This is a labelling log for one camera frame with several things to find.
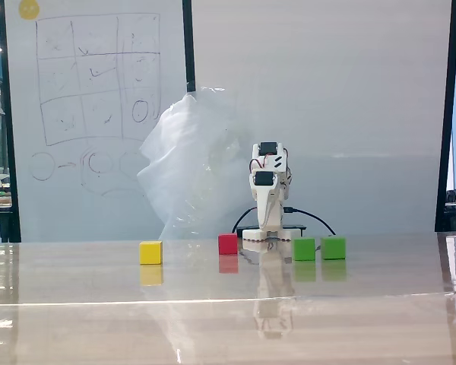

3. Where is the green cube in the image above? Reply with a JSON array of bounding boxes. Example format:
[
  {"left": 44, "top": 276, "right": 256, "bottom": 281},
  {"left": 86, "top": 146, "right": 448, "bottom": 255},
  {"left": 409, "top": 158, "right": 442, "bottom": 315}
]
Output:
[
  {"left": 293, "top": 237, "right": 316, "bottom": 262},
  {"left": 321, "top": 236, "right": 347, "bottom": 261}
]

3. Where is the translucent plastic bag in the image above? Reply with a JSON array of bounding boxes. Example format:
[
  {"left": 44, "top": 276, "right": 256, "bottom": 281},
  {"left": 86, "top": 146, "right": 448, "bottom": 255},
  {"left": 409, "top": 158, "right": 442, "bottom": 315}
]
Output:
[{"left": 136, "top": 86, "right": 260, "bottom": 240}]

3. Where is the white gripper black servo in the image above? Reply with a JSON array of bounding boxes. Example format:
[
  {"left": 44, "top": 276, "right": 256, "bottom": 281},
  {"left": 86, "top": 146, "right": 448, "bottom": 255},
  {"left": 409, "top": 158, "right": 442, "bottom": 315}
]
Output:
[{"left": 249, "top": 169, "right": 281, "bottom": 230}]

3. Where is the yellow cube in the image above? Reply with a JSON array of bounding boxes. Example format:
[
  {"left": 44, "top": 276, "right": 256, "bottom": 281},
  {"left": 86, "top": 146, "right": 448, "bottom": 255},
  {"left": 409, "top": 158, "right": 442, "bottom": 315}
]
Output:
[{"left": 139, "top": 240, "right": 164, "bottom": 265}]

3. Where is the yellow round magnet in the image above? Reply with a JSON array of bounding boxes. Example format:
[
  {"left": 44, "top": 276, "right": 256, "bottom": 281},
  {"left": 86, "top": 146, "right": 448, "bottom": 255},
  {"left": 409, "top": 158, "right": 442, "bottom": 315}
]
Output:
[{"left": 18, "top": 0, "right": 41, "bottom": 21}]

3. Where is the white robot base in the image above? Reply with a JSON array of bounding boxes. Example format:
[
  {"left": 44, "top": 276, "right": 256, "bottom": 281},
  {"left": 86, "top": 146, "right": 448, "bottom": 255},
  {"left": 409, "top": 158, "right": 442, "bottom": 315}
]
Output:
[{"left": 242, "top": 226, "right": 303, "bottom": 252}]

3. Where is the whiteboard with grid drawing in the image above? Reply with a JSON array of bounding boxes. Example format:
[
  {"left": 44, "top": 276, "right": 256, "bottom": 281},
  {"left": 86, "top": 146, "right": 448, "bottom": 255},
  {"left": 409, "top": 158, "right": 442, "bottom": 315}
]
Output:
[{"left": 0, "top": 0, "right": 197, "bottom": 243}]

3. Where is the blank whiteboard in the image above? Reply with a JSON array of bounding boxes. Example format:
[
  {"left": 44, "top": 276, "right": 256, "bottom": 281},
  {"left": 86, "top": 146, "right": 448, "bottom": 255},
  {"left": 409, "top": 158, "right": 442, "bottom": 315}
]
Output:
[{"left": 182, "top": 0, "right": 456, "bottom": 240}]

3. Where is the black cable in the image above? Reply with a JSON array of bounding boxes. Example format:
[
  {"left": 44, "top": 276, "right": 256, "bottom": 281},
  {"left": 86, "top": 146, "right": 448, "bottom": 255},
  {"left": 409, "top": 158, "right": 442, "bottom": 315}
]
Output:
[{"left": 231, "top": 207, "right": 337, "bottom": 237}]

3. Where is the red cube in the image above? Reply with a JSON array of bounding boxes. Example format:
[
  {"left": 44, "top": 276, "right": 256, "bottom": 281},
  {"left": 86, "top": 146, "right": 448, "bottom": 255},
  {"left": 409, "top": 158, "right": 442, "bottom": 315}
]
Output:
[{"left": 217, "top": 233, "right": 239, "bottom": 256}]

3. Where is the black chair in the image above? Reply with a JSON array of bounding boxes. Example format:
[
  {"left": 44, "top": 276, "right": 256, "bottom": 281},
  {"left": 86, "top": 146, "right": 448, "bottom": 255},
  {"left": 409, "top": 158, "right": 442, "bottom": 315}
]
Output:
[{"left": 0, "top": 205, "right": 13, "bottom": 243}]

